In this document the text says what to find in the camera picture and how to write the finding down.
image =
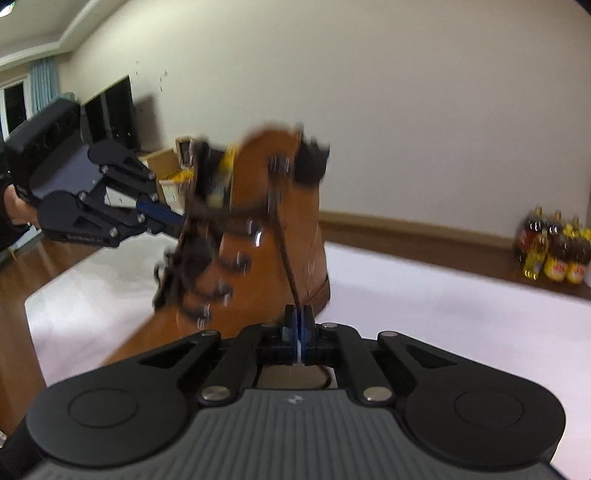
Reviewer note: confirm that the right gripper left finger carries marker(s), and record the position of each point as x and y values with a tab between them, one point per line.
255	347

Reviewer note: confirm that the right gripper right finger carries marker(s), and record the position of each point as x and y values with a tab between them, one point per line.
342	349

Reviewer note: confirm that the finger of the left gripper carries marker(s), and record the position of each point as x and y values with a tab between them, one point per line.
159	212
155	228

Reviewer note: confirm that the dark brown shoelace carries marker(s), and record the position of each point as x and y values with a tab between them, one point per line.
231	263

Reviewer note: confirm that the tan leather lace-up boot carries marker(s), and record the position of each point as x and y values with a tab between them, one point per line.
275	156

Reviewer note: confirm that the person's left hand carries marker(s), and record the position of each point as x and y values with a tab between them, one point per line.
17	210

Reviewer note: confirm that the open cardboard box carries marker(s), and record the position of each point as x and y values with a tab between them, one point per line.
174	172

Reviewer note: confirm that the black television screen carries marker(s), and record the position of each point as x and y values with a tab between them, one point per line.
111	115

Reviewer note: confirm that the bottles with yellow labels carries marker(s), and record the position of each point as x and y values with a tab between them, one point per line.
547	244

